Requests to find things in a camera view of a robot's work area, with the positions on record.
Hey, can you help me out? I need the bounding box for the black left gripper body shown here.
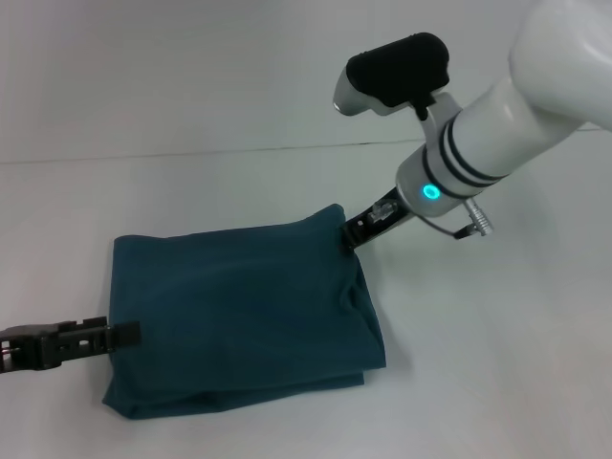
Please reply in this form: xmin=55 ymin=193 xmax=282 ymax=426
xmin=0 ymin=323 xmax=66 ymax=375

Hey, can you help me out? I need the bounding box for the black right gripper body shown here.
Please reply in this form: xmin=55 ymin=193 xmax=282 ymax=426
xmin=338 ymin=185 xmax=418 ymax=253

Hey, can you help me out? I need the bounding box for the teal T-shirt with FREE! print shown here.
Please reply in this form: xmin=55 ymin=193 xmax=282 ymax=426
xmin=101 ymin=203 xmax=387 ymax=423

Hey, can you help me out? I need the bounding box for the right gripper cable with plug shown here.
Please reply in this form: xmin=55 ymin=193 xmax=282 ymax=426
xmin=416 ymin=197 xmax=497 ymax=241

